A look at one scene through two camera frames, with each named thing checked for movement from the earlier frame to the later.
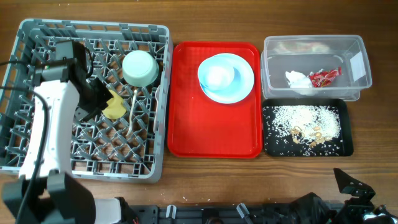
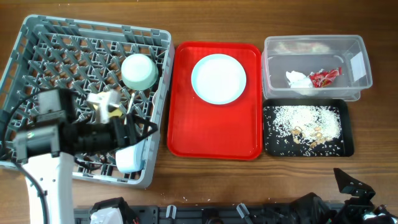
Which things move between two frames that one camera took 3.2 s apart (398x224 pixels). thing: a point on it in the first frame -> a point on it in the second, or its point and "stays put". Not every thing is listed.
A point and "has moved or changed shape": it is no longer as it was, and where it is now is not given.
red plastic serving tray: x=199 y=127 stays put
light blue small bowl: x=216 y=77 -> x=132 y=158
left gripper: x=83 y=112 -> x=117 y=141
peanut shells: x=297 y=135 stays put
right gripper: x=364 y=205 stays put
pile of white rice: x=312 y=124 stays put
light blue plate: x=240 y=91 has moved or changed shape
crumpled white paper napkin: x=298 y=80 stays put
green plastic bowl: x=140 y=68 stays put
